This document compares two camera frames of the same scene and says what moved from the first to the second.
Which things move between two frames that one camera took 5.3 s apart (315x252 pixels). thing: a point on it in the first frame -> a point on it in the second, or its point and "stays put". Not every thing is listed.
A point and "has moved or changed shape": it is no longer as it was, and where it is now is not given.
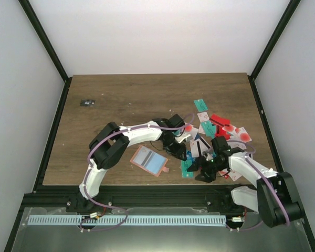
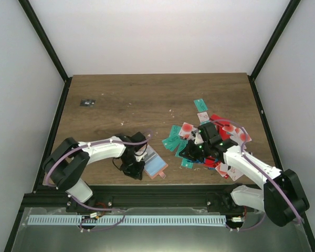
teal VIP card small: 185,166 has moved or changed shape
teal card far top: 200,105 stays put
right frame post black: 284,21 stays put
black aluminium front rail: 134,197 stays put
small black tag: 87,103 stays put
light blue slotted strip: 126,220 stays put
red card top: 221,121 stays put
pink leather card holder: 149,160 has moved or changed shape
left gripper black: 177,151 -> 135,173
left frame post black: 37,24 stays put
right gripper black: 200,163 -> 189,152
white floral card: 203,116 stays put
